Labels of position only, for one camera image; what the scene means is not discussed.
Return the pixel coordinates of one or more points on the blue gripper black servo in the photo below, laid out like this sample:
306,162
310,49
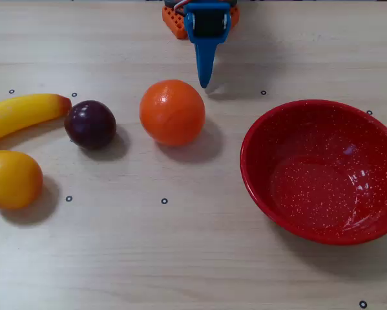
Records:
205,27

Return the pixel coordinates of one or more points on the yellow toy banana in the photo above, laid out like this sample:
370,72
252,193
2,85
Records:
25,109

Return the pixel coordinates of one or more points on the orange robot base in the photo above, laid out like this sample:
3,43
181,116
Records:
173,24

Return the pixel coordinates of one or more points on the red speckled enamel bowl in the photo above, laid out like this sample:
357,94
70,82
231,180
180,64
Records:
309,193

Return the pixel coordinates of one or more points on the orange toy fruit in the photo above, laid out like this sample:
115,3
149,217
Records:
172,113

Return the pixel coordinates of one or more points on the dark purple toy plum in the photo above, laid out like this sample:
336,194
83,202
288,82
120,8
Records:
89,124

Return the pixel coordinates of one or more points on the yellow orange toy lemon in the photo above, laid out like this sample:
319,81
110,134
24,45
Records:
12,179

